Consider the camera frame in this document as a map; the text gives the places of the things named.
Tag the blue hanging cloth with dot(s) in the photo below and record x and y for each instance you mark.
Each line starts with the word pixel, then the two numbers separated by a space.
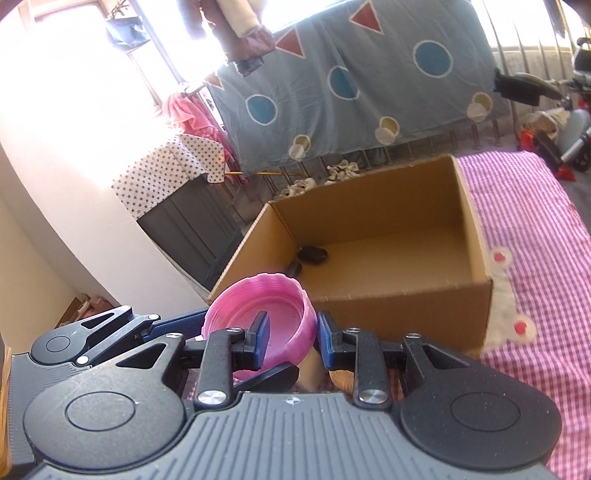
pixel 129 30

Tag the black cylinder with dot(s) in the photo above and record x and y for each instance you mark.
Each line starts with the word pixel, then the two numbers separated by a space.
pixel 294 267

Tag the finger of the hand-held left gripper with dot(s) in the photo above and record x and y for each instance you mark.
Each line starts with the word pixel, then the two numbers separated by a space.
pixel 180 323
pixel 272 378

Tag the grey blue rounded part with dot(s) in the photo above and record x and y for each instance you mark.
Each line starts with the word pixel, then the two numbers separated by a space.
pixel 575 131

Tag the pink hanging clothes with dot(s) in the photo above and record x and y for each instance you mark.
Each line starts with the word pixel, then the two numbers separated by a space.
pixel 194 115

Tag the cream platform shoe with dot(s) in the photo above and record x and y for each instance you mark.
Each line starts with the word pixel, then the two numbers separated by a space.
pixel 305 185
pixel 289 192

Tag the brown cardboard box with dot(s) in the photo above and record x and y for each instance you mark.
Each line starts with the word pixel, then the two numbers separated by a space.
pixel 415 318

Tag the white star-print cloth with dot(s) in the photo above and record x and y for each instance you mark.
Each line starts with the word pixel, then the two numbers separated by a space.
pixel 157 175

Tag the pink plastic lid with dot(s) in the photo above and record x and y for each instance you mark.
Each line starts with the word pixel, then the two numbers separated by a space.
pixel 281 300

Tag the blue sheet with circles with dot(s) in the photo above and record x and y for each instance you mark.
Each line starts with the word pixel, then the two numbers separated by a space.
pixel 369 106

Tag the pink checkered tablecloth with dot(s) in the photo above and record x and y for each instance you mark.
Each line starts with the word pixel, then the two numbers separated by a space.
pixel 531 221

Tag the dark grey cabinet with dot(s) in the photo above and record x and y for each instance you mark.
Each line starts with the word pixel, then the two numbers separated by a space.
pixel 194 230

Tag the dark maroon hanging jacket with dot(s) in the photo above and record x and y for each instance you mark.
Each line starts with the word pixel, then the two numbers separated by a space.
pixel 249 46

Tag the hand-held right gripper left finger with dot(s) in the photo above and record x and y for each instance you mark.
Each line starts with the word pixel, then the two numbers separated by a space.
pixel 261 339

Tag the printed carton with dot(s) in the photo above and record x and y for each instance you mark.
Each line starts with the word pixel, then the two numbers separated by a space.
pixel 87 311

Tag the yellow stick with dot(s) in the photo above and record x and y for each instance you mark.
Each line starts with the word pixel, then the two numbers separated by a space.
pixel 258 174

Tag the white hanging garment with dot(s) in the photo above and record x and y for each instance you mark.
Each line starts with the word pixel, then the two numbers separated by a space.
pixel 240 16

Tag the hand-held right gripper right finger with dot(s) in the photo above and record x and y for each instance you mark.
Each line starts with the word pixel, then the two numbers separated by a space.
pixel 325 341

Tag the black car key fob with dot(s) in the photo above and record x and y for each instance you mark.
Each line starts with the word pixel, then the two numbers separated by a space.
pixel 314 255

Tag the black scooter seat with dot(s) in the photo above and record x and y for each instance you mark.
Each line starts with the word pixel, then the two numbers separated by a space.
pixel 526 87

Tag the white and dark sneaker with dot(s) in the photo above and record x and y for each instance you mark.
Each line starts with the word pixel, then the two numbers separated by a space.
pixel 333 175
pixel 351 168

